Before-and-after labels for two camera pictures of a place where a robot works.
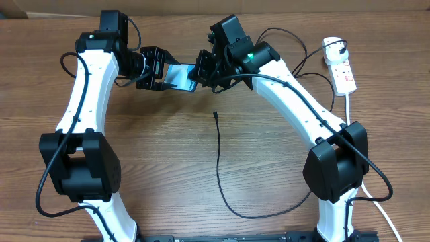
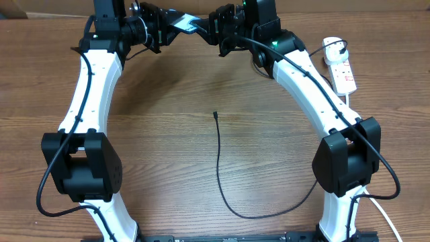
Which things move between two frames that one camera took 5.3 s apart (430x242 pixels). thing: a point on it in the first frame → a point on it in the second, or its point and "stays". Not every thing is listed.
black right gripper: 203,75 → 216,29
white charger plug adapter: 332,54 stays
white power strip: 342,78 stays
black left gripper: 159,57 → 160,19
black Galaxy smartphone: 177,74 → 183,23
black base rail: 291,236 stays
